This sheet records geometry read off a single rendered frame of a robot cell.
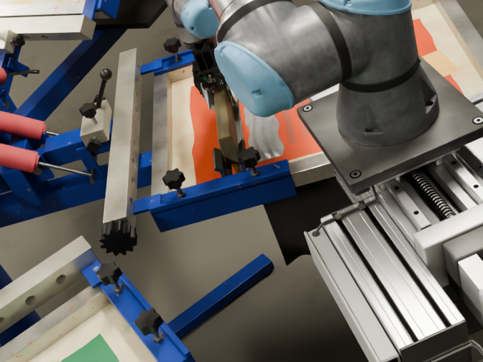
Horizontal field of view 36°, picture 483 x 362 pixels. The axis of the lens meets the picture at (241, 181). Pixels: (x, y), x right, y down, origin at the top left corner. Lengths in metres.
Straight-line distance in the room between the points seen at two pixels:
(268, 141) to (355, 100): 0.61
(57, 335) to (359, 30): 0.82
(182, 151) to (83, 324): 0.50
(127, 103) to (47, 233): 1.61
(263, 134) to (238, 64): 0.74
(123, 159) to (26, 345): 0.46
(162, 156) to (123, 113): 0.17
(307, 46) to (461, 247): 0.32
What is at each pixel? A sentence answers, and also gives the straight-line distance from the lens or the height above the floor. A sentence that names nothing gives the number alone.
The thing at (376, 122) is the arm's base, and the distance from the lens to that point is 1.06.
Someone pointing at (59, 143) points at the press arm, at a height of 1.04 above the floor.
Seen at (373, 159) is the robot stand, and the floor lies 1.26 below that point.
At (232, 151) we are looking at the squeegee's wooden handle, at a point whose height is 1.02.
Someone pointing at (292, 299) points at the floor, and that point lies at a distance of 2.58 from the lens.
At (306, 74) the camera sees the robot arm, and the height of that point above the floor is 1.43.
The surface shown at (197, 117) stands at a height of 0.95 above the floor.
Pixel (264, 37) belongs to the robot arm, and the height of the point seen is 1.48.
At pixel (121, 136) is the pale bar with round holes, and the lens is 1.71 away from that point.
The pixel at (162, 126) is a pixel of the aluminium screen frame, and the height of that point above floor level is 0.99.
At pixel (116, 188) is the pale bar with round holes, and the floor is 1.04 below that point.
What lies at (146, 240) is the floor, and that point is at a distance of 3.03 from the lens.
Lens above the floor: 1.94
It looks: 39 degrees down
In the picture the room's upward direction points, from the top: 21 degrees counter-clockwise
